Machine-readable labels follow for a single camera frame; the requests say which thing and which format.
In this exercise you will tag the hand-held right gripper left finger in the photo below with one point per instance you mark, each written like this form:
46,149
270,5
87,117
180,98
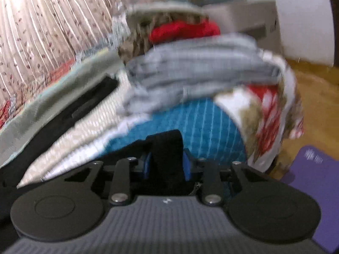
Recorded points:
147,166

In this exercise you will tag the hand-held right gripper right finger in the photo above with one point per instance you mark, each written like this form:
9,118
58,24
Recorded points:
188,165

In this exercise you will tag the black pants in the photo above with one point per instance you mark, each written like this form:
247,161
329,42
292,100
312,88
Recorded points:
165,150

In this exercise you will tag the blue checked cloth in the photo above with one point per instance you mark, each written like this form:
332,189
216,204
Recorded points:
201,127

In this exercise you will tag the cream zigzag blanket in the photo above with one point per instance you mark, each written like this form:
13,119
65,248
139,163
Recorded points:
87,127

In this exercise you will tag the white and red floral cloth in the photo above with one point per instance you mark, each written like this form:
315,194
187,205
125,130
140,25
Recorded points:
270,119

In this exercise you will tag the grey striped cloth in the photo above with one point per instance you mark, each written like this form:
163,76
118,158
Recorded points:
201,66

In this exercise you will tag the grey blanket with teal border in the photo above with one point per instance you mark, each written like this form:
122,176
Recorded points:
47,103

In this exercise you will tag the purple mat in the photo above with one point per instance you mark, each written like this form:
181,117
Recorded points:
315,174

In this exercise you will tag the brown patterned cloth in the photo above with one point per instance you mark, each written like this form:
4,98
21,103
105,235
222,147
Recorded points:
137,39

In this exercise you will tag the red patchwork quilt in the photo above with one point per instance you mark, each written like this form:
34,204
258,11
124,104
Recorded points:
16,105

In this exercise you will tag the grey box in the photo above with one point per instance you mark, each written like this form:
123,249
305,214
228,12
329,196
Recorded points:
243,18

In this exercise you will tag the pleated floral curtain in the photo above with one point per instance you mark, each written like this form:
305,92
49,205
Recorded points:
39,31

